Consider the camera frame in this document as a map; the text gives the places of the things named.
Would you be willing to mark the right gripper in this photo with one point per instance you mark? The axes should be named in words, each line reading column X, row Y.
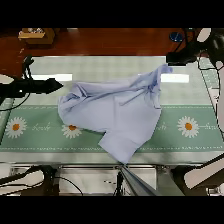
column 181, row 58

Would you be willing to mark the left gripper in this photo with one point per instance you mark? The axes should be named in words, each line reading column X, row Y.
column 41, row 86

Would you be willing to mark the light blue shirt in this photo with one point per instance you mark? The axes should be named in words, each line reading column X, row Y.
column 116, row 113

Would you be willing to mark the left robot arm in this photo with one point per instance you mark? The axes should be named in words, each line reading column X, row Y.
column 12, row 89

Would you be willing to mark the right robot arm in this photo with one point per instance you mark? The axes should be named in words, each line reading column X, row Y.
column 216, row 43

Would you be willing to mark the silver frame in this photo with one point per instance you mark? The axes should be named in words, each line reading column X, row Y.
column 140, row 186

